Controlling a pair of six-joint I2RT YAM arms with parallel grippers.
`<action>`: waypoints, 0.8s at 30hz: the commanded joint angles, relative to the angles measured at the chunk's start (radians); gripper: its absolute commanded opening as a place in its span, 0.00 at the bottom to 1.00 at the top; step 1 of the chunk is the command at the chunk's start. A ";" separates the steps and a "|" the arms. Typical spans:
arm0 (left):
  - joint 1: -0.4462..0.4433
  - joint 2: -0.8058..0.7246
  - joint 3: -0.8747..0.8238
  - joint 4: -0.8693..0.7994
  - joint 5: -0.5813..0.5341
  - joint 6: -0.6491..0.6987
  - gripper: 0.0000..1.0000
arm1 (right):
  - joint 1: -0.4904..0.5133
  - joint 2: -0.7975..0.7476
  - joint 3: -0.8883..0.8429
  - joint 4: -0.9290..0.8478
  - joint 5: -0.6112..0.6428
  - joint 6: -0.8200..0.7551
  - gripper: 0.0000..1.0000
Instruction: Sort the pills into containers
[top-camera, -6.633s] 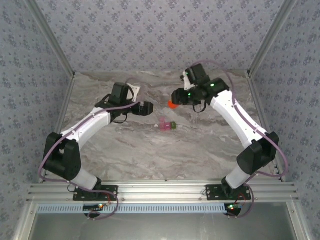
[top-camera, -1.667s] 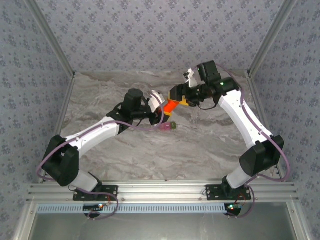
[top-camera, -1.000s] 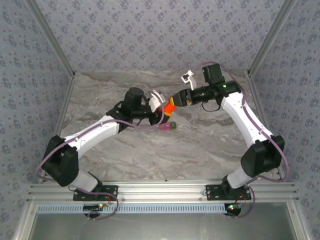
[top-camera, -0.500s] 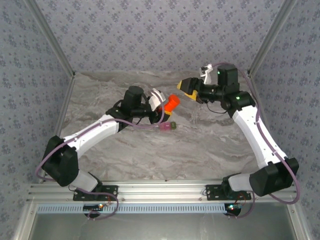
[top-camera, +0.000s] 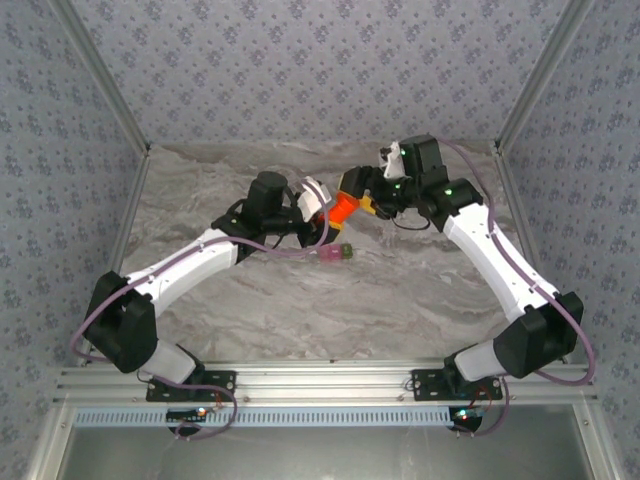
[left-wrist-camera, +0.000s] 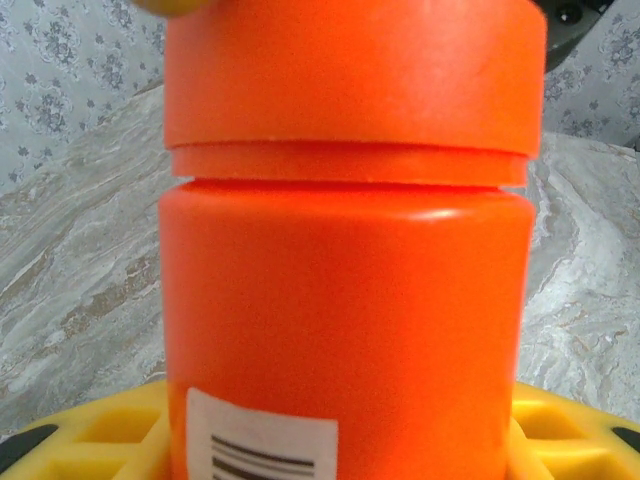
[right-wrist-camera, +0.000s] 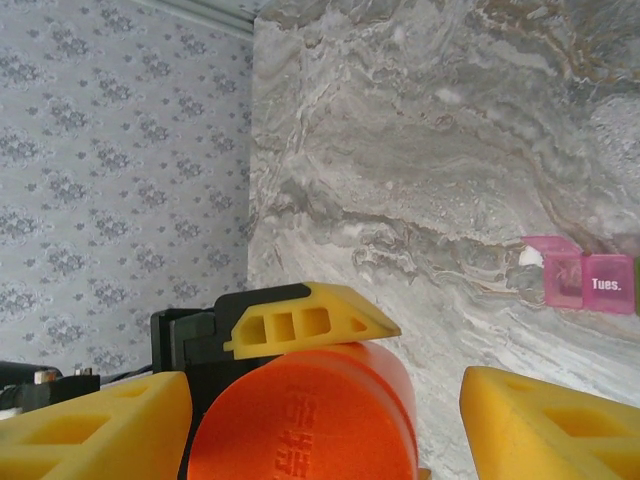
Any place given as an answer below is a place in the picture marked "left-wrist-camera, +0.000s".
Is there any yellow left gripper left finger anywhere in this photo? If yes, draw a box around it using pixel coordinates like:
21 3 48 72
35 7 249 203
0 380 174 480

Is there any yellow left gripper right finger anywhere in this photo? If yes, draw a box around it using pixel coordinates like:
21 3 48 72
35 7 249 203
507 382 640 480

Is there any orange bottle cap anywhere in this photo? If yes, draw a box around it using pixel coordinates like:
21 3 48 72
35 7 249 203
163 0 549 154

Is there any orange pill bottle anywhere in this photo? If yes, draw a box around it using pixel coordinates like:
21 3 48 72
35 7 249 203
158 140 534 480

